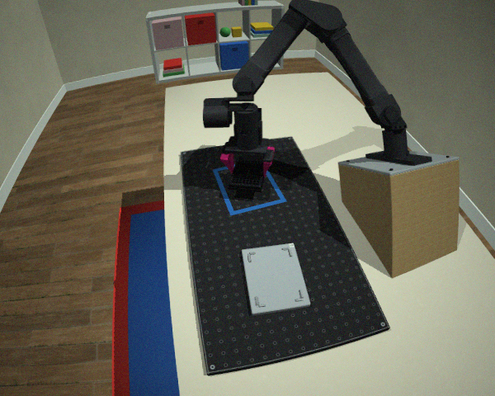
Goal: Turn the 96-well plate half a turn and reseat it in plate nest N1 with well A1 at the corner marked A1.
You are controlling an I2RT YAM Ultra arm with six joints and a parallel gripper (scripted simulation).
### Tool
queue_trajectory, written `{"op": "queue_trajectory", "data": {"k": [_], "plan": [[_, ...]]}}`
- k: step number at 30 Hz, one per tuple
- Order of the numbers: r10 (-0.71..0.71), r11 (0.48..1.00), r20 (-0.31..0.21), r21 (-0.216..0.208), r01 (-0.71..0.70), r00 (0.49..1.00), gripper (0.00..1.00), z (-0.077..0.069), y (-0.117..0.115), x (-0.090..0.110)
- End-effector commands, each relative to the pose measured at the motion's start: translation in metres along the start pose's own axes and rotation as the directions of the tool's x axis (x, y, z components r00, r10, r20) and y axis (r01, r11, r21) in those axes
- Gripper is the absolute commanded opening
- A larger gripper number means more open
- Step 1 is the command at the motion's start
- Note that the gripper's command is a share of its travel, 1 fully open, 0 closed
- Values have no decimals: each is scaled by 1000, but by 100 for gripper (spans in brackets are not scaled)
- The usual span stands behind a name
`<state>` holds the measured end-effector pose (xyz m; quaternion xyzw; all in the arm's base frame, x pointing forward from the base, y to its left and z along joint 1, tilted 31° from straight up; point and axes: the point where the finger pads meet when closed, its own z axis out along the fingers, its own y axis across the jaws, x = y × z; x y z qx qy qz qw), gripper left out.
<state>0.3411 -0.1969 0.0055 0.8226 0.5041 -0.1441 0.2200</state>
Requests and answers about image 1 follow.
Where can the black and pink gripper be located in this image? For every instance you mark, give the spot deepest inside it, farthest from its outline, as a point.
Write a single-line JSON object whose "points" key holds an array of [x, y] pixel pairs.
{"points": [[248, 145]]}

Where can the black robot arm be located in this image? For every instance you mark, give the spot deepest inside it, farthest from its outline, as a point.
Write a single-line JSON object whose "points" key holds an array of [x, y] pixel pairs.
{"points": [[323, 21]]}

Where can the blue tape outline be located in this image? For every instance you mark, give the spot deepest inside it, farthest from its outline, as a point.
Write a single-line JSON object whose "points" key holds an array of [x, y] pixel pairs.
{"points": [[227, 201]]}

